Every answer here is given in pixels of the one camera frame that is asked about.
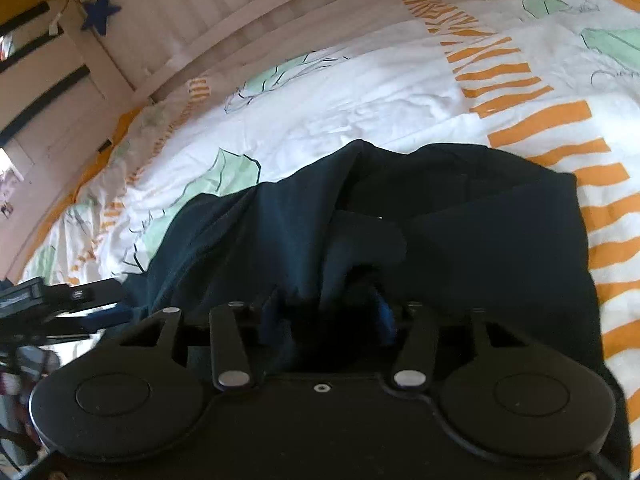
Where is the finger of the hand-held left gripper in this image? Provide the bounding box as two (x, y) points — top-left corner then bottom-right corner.
(49, 280), (134, 334)

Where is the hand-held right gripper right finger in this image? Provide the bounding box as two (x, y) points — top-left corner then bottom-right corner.
(371, 286), (522, 391)

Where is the dark navy hooded jacket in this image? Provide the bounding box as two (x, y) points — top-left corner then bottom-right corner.
(120, 140), (632, 478)

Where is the white wooden bed frame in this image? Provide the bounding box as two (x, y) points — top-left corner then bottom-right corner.
(0, 0), (640, 283)

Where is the white leaf-print duvet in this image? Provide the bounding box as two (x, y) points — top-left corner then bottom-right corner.
(20, 0), (640, 441)

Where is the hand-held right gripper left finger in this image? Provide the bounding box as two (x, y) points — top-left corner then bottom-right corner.
(120, 291), (292, 392)

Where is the blue star decoration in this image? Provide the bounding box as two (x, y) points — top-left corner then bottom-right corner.
(82, 0), (123, 37)

